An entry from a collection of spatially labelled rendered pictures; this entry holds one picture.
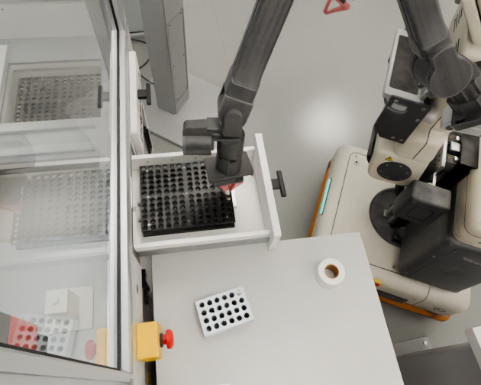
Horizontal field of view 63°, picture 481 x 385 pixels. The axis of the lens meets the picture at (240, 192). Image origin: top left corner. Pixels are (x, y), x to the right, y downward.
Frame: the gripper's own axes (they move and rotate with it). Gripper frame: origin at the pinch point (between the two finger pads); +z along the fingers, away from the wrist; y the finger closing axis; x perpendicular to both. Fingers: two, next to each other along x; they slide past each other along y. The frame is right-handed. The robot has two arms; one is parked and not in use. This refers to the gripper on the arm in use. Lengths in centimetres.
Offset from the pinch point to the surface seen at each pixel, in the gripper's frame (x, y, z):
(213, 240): 10.9, 6.0, 4.2
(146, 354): 31.7, 24.8, 5.4
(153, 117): -104, 10, 77
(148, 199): -2.6, 18.9, 2.3
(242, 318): 27.2, 2.7, 15.5
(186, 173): -7.5, 8.5, 1.3
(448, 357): 48, -59, 42
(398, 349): 38, -71, 93
